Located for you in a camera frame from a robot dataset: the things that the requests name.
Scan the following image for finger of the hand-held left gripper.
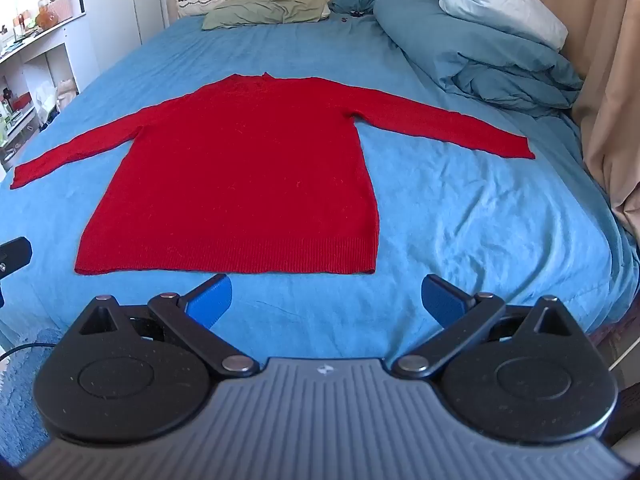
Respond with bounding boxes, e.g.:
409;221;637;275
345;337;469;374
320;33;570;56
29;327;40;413
0;236;33;281

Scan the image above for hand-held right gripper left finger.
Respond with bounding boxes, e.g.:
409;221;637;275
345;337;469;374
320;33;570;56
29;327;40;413
79;274;261;378

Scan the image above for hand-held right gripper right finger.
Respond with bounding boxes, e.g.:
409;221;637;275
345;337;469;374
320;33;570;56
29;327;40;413
391;274;585;380

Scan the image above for red knit sweater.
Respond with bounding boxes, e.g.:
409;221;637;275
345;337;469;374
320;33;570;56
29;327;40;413
10;72;537;277

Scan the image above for blue rug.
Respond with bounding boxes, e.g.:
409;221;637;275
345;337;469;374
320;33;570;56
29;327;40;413
0;330;61;466

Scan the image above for white shelf unit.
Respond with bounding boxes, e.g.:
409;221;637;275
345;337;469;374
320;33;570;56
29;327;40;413
0;10;83;171

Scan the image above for orange jar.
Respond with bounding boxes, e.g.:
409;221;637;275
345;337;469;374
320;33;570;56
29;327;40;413
34;5;61;28

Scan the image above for white wardrobe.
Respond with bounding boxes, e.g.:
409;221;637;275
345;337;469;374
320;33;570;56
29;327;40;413
77;0;176;76

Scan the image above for beige curtain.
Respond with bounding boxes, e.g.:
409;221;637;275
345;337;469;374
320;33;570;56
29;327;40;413
570;0;640;241

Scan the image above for blue duvet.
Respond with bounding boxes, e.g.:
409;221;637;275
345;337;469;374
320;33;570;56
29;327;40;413
372;0;585;118

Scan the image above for green pillow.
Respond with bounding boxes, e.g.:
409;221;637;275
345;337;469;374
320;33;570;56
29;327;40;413
202;0;331;31

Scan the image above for white blanket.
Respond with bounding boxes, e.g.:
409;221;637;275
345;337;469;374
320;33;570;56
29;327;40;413
438;0;569;52

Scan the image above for black cable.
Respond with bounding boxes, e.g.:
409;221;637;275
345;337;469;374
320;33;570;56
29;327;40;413
0;342;58;361

